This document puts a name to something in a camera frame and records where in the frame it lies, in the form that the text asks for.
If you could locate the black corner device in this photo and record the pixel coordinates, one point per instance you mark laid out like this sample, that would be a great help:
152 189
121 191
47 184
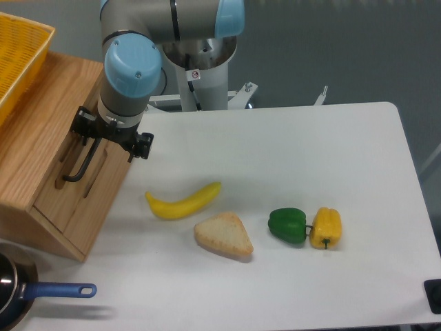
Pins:
432 289

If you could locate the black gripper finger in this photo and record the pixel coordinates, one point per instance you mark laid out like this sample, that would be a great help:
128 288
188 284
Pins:
84 125
140 145

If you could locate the triangular toy bread slice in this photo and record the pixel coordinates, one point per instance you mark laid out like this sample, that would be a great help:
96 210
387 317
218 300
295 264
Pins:
224 233

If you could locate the wooden bottom drawer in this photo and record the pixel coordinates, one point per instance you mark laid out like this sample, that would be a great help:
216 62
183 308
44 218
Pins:
102 182

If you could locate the blue handled frying pan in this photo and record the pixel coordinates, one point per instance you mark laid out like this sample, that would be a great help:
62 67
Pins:
17 290

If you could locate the yellow toy bell pepper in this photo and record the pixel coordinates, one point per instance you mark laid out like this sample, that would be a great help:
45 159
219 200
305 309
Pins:
326 229

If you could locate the green toy bell pepper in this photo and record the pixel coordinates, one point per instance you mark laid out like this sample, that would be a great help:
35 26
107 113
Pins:
288 225

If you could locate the yellow toy banana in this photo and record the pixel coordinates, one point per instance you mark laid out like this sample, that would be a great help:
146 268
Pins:
184 207

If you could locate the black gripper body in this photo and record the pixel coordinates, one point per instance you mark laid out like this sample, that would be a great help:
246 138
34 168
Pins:
112 131

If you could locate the yellow plastic basket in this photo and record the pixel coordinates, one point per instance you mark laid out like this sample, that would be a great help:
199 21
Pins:
24 46

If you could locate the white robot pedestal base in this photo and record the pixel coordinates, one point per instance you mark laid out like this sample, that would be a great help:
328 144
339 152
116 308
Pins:
202 76

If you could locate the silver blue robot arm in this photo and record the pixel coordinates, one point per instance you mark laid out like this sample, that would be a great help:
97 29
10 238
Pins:
132 32

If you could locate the wooden drawer cabinet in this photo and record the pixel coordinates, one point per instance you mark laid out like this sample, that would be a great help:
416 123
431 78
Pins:
31 141

